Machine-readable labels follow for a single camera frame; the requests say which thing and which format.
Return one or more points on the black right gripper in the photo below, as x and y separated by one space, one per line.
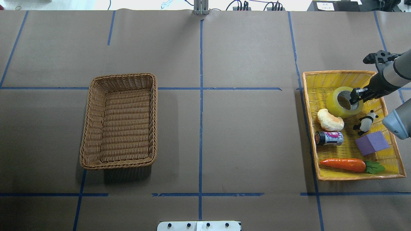
377 85

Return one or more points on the yellow tape roll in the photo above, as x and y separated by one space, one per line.
336 109

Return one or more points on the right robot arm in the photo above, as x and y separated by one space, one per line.
393 73

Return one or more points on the yellow woven basket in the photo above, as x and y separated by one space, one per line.
317 86

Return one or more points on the brown wicker basket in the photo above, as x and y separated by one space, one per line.
121 120

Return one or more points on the toy panda figure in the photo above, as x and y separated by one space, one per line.
365 123

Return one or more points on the toy bread croissant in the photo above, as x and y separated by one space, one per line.
329 122

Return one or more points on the purple foam block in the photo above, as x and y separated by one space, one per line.
371 143

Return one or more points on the small drink can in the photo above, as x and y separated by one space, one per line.
323 138

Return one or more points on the toy carrot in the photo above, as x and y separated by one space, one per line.
354 165

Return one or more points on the black box with label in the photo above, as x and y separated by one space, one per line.
333 6

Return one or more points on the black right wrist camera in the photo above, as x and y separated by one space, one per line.
380 57

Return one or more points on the aluminium frame post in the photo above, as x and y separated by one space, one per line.
200 7

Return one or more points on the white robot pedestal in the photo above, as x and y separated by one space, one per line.
225 225

